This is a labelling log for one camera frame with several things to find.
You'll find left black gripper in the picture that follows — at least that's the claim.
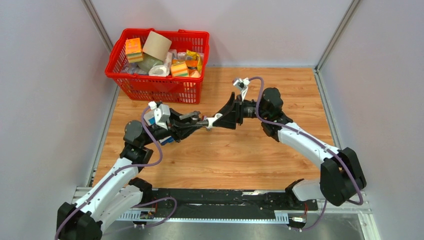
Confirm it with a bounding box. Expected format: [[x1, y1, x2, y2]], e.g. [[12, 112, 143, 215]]
[[141, 107, 203, 147]]

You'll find blue razor package box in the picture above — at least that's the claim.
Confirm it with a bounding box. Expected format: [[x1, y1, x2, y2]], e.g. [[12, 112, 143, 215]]
[[143, 110, 175, 146]]

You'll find dark grey metal faucet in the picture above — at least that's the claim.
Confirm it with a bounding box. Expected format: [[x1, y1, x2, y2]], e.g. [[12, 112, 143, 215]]
[[178, 110, 204, 127]]

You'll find pale green tape roll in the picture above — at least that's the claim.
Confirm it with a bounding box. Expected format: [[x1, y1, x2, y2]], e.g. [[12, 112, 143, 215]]
[[137, 53, 163, 73]]

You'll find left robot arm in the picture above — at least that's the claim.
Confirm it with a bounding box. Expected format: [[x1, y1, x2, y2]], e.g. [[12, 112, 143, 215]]
[[54, 105, 210, 240]]

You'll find yellow snack packet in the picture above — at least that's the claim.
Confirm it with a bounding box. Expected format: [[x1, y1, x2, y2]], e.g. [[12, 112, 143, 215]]
[[184, 50, 203, 73]]

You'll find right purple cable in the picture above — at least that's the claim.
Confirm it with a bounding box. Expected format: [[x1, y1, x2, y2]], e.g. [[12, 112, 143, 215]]
[[248, 76, 365, 232]]

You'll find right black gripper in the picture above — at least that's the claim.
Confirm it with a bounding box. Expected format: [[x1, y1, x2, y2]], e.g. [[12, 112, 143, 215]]
[[212, 91, 269, 129]]

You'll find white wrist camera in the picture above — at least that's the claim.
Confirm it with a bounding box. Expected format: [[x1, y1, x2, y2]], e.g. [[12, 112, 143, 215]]
[[148, 101, 171, 130], [232, 77, 250, 101]]

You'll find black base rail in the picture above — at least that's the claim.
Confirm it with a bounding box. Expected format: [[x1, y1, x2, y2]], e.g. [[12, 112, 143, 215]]
[[141, 188, 318, 220]]

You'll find brown cardboard tape roll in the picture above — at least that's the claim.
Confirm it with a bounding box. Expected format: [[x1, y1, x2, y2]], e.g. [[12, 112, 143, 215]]
[[142, 31, 172, 61]]

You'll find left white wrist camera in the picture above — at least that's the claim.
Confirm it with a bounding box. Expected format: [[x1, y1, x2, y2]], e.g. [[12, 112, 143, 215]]
[[148, 101, 171, 130]]

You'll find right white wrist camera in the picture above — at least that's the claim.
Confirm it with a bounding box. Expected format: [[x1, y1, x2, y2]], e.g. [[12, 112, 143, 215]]
[[232, 77, 250, 101]]

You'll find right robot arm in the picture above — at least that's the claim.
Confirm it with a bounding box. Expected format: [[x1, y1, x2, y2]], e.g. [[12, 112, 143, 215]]
[[207, 87, 367, 210]]

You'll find white tape roll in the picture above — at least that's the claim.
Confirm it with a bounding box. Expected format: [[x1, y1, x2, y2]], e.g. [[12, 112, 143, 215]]
[[148, 65, 170, 77]]

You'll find orange striped sponge block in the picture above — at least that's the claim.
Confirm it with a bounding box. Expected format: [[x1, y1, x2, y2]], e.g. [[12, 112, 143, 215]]
[[170, 61, 189, 78]]

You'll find chrome faucet with white elbow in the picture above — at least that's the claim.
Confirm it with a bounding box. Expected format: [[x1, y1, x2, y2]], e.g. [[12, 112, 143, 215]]
[[202, 115, 212, 131]]

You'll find red plastic shopping basket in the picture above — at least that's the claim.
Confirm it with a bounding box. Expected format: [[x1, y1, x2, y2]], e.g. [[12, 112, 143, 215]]
[[104, 28, 210, 104]]

